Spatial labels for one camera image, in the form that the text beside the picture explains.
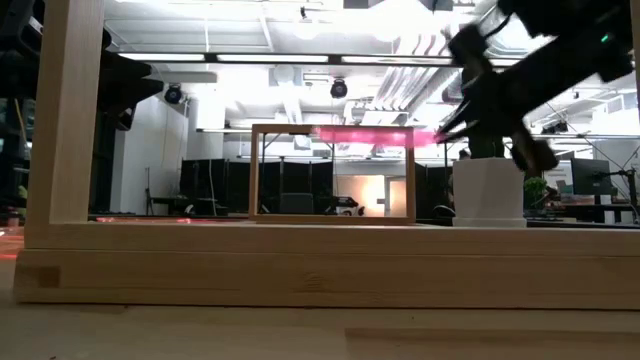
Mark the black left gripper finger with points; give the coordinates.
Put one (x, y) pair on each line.
(152, 86)

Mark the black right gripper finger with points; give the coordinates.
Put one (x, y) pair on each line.
(462, 117)
(470, 132)

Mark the pink translucent plate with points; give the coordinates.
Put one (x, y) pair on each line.
(370, 136)
(145, 220)

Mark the orange translucent plate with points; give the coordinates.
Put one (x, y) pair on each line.
(9, 245)

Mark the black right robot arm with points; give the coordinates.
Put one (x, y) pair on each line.
(565, 55)

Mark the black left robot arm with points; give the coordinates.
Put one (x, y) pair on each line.
(15, 65)

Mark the wooden slatted shelf rack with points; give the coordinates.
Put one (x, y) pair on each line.
(320, 270)

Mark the green cactus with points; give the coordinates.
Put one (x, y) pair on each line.
(486, 147)

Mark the round black ceiling fixture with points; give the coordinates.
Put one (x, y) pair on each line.
(338, 88)
(173, 94)

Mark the white faceted plant pot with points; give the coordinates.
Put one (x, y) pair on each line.
(489, 192)

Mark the small green leafy plant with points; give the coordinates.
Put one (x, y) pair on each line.
(535, 191)

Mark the long ceiling light strip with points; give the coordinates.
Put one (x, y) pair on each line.
(272, 58)

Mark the black computer monitor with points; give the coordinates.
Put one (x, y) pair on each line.
(592, 176)

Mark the dark office chair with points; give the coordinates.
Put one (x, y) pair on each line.
(296, 203)

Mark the black aluminium table frame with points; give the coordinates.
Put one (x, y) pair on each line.
(575, 224)

